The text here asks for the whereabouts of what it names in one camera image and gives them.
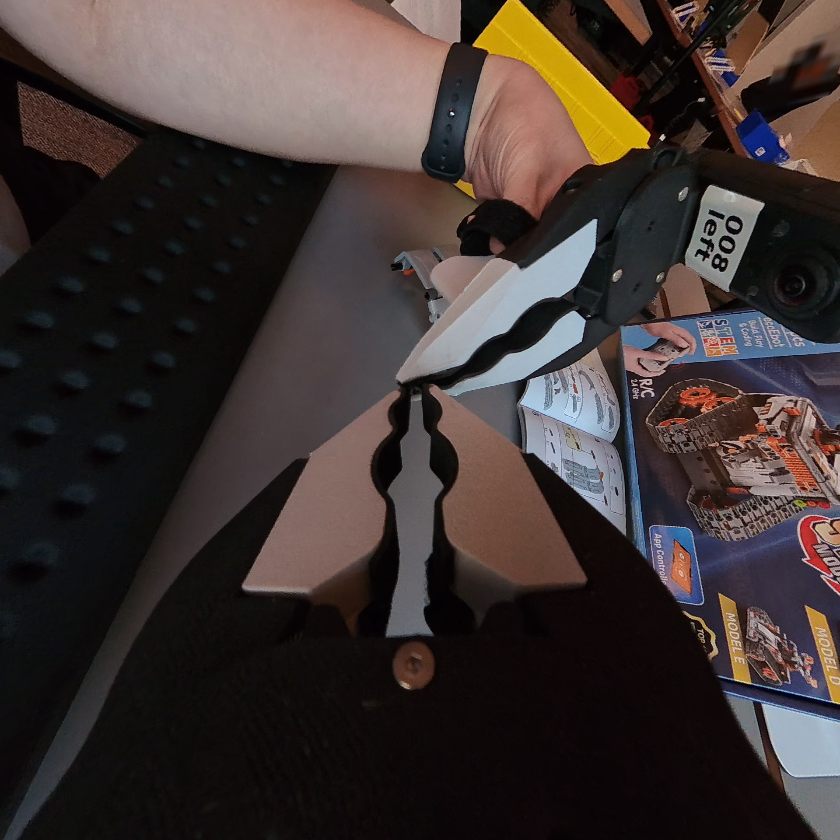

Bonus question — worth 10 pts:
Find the person's left forearm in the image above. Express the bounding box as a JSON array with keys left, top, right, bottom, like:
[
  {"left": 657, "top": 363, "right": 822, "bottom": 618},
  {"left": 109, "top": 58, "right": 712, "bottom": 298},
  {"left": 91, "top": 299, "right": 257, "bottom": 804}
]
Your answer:
[{"left": 0, "top": 0, "right": 454, "bottom": 173}]

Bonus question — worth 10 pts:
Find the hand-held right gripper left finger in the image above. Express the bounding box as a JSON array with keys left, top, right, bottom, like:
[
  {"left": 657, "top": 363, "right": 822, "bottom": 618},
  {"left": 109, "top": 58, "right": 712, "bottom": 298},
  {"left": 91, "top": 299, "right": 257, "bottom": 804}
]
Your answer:
[{"left": 240, "top": 389, "right": 410, "bottom": 635}]

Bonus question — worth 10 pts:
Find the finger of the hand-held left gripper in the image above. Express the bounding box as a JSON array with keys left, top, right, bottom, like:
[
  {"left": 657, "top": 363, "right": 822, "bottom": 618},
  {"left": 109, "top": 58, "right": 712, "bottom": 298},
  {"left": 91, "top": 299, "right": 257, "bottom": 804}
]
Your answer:
[
  {"left": 395, "top": 218, "right": 599, "bottom": 385},
  {"left": 430, "top": 308, "right": 592, "bottom": 398}
]

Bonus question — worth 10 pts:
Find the grey desk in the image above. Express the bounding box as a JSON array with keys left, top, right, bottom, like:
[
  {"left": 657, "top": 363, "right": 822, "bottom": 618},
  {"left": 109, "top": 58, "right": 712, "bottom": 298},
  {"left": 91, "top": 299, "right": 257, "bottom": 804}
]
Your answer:
[{"left": 0, "top": 164, "right": 788, "bottom": 840}]

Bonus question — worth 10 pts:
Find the person's left hand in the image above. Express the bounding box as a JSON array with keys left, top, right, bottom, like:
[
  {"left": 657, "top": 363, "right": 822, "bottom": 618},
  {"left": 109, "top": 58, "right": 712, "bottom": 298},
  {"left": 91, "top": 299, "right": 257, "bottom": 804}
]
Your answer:
[{"left": 459, "top": 58, "right": 596, "bottom": 219}]

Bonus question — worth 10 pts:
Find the black wristband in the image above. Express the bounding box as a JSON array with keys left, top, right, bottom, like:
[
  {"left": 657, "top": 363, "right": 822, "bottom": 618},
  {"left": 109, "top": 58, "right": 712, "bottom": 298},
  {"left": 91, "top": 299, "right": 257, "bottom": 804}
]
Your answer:
[{"left": 420, "top": 41, "right": 490, "bottom": 185}]

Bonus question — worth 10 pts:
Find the grey brick assembly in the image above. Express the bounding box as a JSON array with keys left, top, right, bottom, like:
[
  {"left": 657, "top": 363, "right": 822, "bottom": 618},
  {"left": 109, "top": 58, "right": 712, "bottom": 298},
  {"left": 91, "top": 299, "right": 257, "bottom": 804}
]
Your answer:
[{"left": 390, "top": 244, "right": 460, "bottom": 324}]

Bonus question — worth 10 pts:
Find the instruction booklet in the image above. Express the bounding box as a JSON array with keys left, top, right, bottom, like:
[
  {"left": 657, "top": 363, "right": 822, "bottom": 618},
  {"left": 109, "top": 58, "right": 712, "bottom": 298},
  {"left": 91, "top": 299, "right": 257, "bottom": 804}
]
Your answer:
[{"left": 517, "top": 357, "right": 627, "bottom": 536}]

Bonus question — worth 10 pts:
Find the blue storage bin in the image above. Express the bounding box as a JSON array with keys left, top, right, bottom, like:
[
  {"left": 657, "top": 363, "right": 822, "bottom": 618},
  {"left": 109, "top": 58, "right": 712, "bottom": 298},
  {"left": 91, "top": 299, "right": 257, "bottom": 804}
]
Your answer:
[{"left": 735, "top": 108, "right": 791, "bottom": 161}]

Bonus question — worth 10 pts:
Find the blue toy box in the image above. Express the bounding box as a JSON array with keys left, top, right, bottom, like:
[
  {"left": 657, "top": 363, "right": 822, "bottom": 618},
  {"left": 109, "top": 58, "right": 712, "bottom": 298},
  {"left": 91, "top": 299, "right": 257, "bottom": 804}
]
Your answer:
[{"left": 619, "top": 308, "right": 840, "bottom": 706}]

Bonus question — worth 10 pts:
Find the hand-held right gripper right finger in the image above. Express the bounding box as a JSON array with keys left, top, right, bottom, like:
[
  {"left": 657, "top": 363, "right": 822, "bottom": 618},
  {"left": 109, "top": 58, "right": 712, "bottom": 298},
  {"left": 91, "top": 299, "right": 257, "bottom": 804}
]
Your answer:
[{"left": 422, "top": 386, "right": 588, "bottom": 626}]

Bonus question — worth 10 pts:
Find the white rounded object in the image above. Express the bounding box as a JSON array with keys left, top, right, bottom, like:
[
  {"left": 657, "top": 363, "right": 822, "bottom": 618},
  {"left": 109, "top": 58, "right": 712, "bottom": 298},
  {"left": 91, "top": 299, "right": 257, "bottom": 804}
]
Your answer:
[{"left": 763, "top": 702, "right": 840, "bottom": 780}]

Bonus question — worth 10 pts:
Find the yellow plastic bin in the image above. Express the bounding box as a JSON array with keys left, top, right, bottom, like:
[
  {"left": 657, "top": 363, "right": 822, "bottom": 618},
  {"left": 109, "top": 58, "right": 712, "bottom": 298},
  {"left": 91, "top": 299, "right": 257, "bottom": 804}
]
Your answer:
[{"left": 453, "top": 0, "right": 652, "bottom": 198}]

